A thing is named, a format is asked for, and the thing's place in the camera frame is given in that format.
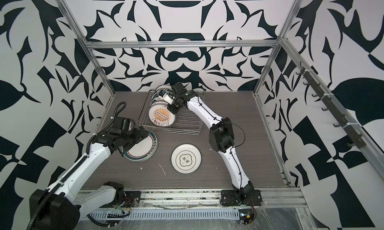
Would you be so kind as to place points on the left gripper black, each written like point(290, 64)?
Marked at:
point(135, 130)

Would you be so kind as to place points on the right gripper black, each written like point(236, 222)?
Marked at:
point(174, 111)

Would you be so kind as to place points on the white plate red green band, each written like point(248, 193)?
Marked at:
point(144, 149)

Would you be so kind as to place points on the wire dish rack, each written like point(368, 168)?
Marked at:
point(186, 122)

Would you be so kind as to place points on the white plate orange sunburst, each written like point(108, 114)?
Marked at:
point(160, 116)

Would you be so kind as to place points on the white plate green cloud motif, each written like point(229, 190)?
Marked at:
point(186, 159)

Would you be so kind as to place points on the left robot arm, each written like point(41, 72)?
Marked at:
point(58, 207)

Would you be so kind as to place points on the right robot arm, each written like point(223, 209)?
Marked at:
point(221, 138)

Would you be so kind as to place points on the white plate back row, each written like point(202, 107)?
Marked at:
point(157, 102)

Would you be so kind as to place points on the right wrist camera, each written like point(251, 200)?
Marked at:
point(167, 98)

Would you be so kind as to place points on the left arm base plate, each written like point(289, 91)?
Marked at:
point(130, 199)

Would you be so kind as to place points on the aluminium frame crossbar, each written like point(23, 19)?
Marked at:
point(181, 44)

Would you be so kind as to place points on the white cable duct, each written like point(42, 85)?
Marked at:
point(176, 214)

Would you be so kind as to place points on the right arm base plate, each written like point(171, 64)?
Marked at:
point(231, 198)

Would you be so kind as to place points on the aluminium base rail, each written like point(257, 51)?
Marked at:
point(210, 198)

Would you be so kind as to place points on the wall hook rail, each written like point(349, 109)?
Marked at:
point(333, 106)

